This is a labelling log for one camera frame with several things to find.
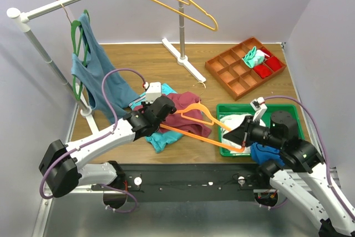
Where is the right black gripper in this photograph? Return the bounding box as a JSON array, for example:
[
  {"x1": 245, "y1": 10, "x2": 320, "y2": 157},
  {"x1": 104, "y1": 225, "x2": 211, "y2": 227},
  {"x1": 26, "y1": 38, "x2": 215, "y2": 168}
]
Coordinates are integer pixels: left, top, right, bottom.
[{"x1": 223, "y1": 114, "x2": 284, "y2": 149}]

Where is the maroon tank top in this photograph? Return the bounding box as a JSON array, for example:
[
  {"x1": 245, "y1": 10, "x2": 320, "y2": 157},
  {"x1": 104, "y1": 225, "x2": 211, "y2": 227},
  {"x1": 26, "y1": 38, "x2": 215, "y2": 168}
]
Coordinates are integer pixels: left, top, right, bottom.
[{"x1": 133, "y1": 91, "x2": 212, "y2": 138}]

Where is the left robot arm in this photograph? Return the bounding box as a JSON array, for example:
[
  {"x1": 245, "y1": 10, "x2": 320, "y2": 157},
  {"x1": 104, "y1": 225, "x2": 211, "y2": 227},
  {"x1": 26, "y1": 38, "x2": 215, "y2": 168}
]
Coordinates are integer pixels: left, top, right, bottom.
[{"x1": 39, "y1": 95, "x2": 176, "y2": 199}]

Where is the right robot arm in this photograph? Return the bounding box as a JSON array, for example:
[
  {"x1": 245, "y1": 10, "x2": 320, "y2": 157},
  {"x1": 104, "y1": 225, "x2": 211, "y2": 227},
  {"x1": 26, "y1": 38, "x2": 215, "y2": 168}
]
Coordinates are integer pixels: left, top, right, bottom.
[{"x1": 223, "y1": 110, "x2": 354, "y2": 236}]

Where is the blue-grey hanging tank top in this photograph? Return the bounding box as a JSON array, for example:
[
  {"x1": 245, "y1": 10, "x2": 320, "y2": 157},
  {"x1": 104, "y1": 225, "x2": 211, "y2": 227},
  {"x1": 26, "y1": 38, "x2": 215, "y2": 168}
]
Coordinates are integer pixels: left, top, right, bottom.
[{"x1": 71, "y1": 11, "x2": 139, "y2": 124}]

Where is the green hanger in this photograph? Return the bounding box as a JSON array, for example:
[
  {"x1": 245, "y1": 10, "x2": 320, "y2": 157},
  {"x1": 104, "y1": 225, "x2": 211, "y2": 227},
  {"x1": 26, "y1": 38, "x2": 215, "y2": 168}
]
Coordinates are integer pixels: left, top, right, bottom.
[{"x1": 70, "y1": 20, "x2": 89, "y2": 100}]

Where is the yellow hanger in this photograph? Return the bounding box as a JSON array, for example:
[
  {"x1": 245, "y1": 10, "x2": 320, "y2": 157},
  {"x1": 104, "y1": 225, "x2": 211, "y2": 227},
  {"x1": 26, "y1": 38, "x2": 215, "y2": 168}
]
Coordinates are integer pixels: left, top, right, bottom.
[{"x1": 133, "y1": 0, "x2": 219, "y2": 32}]

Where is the white cloth in bin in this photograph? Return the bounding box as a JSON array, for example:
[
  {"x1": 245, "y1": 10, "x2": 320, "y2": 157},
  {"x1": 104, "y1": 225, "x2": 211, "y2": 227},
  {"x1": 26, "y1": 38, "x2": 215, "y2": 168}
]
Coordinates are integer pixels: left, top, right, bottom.
[{"x1": 220, "y1": 113, "x2": 251, "y2": 156}]

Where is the turquoise folded shirt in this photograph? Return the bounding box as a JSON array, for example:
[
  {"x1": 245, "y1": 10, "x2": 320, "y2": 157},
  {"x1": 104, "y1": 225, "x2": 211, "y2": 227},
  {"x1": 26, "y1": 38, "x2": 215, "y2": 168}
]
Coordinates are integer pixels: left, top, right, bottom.
[{"x1": 129, "y1": 93, "x2": 182, "y2": 153}]

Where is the royal blue cloth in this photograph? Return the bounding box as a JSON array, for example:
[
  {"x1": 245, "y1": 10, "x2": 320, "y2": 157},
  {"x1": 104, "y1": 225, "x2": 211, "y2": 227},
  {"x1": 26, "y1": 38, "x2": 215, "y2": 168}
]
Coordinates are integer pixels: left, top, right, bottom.
[{"x1": 250, "y1": 143, "x2": 285, "y2": 166}]

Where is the green plastic bin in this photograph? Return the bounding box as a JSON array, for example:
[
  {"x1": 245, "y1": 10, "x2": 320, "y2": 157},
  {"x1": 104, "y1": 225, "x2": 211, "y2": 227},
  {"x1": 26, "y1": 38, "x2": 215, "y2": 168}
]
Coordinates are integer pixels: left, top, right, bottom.
[{"x1": 216, "y1": 104, "x2": 305, "y2": 158}]

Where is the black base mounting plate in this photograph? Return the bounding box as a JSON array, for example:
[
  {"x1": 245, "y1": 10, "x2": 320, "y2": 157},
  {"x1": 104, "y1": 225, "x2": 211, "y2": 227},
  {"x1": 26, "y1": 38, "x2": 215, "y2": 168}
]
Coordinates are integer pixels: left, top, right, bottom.
[{"x1": 91, "y1": 163, "x2": 281, "y2": 203}]

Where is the orange compartment tray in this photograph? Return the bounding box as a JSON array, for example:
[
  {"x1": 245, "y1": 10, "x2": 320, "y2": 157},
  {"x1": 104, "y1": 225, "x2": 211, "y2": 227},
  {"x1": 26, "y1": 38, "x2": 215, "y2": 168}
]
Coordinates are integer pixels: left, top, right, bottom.
[{"x1": 205, "y1": 37, "x2": 286, "y2": 100}]

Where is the red cloth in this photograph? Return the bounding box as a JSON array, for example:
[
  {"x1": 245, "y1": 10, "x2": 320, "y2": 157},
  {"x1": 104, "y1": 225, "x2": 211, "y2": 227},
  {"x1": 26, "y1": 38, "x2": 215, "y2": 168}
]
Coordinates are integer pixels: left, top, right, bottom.
[{"x1": 253, "y1": 56, "x2": 283, "y2": 79}]

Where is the mint green cloth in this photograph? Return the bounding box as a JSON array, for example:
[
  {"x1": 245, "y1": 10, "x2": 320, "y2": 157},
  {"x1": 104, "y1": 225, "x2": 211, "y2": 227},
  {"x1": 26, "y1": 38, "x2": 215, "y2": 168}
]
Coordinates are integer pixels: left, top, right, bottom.
[{"x1": 242, "y1": 46, "x2": 267, "y2": 68}]

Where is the white clothes rack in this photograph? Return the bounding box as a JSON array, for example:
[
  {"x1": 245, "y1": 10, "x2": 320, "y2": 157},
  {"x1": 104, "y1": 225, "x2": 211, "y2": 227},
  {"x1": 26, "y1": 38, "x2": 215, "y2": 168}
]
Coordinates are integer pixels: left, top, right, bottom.
[{"x1": 6, "y1": 0, "x2": 207, "y2": 132}]

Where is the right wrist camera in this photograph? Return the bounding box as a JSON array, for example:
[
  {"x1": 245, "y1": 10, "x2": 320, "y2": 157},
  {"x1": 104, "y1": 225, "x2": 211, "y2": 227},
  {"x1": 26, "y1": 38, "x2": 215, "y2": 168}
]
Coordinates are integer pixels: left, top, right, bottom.
[{"x1": 250, "y1": 97, "x2": 267, "y2": 122}]

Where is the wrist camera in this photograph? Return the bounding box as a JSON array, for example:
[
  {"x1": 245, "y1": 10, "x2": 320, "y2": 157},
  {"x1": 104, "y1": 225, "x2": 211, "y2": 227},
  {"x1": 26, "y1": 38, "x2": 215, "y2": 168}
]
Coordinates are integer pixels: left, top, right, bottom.
[
  {"x1": 143, "y1": 82, "x2": 161, "y2": 104},
  {"x1": 250, "y1": 97, "x2": 267, "y2": 122}
]

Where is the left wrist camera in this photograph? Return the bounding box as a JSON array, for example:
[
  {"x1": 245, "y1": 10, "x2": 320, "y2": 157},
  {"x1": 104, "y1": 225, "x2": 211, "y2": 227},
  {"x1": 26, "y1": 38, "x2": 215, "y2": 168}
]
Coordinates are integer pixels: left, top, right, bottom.
[{"x1": 143, "y1": 82, "x2": 161, "y2": 104}]

